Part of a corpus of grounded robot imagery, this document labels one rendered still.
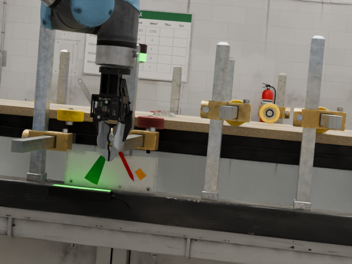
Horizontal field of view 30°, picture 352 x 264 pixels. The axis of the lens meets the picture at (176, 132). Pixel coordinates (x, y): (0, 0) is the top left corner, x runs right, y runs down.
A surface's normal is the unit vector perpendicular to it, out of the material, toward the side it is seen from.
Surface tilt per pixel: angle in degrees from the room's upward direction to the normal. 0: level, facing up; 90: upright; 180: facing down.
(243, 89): 90
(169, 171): 90
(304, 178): 90
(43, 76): 90
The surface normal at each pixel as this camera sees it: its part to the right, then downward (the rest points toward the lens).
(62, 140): -0.14, 0.04
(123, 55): 0.50, 0.09
